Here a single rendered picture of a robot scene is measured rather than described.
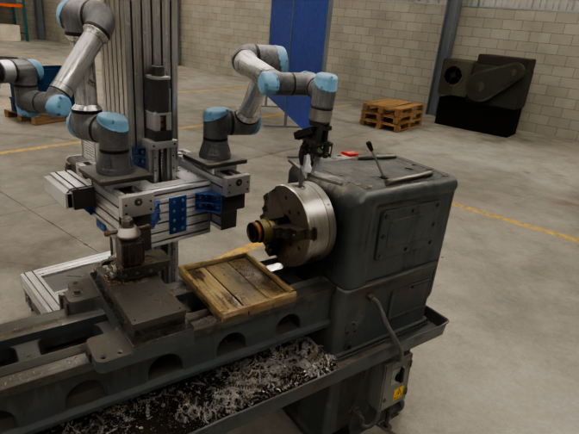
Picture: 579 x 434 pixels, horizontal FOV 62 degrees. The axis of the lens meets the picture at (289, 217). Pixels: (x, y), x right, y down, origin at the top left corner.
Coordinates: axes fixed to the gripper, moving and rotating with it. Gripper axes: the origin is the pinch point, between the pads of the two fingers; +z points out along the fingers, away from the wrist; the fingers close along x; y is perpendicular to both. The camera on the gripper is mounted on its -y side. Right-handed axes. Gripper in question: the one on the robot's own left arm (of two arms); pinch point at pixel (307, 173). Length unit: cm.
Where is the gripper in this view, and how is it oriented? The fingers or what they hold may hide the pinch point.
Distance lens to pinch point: 171.1
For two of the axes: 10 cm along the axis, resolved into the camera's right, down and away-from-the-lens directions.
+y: 4.9, 4.5, -7.5
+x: 8.6, -1.2, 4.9
